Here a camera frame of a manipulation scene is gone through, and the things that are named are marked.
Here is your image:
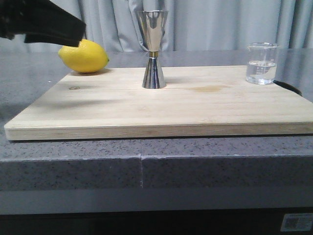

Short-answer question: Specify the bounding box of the black board handle strap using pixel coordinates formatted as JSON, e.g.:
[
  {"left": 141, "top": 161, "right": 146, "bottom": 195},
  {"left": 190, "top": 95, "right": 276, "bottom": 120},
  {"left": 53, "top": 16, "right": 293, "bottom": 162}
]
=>
[{"left": 273, "top": 80, "right": 302, "bottom": 96}]

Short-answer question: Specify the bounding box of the grey curtain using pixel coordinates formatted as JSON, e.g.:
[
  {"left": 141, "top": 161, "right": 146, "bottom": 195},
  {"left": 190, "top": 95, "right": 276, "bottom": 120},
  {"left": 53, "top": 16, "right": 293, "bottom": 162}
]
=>
[{"left": 56, "top": 0, "right": 313, "bottom": 51}]

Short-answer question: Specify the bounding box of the steel double jigger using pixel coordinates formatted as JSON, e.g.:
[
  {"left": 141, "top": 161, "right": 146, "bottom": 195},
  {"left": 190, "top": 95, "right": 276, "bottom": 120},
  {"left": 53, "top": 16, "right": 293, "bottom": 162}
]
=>
[{"left": 136, "top": 10, "right": 168, "bottom": 89}]

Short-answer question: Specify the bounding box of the clear glass beaker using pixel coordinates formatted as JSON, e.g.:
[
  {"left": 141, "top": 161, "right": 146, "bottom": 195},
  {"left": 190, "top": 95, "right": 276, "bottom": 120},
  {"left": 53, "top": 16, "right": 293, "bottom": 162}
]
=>
[{"left": 246, "top": 42, "right": 279, "bottom": 85}]

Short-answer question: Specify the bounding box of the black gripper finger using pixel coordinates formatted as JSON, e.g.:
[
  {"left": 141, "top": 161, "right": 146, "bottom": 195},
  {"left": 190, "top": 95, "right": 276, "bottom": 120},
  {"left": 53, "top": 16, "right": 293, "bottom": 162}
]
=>
[
  {"left": 0, "top": 0, "right": 86, "bottom": 40},
  {"left": 24, "top": 34, "right": 80, "bottom": 47}
]

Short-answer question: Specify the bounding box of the white QR label sticker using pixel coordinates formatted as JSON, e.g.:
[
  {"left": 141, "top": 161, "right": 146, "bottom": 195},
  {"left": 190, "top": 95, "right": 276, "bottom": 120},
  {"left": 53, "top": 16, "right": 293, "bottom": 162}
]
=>
[{"left": 280, "top": 213, "right": 313, "bottom": 232}]

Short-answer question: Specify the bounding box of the yellow lemon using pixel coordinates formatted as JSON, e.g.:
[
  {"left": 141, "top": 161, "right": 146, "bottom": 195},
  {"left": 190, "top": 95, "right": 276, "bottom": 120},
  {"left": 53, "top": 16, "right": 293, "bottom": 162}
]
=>
[{"left": 58, "top": 39, "right": 110, "bottom": 73}]

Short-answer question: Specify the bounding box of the wooden cutting board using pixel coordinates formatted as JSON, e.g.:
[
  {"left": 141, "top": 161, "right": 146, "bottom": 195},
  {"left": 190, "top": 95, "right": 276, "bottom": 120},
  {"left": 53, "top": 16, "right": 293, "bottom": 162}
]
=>
[{"left": 4, "top": 66, "right": 313, "bottom": 141}]

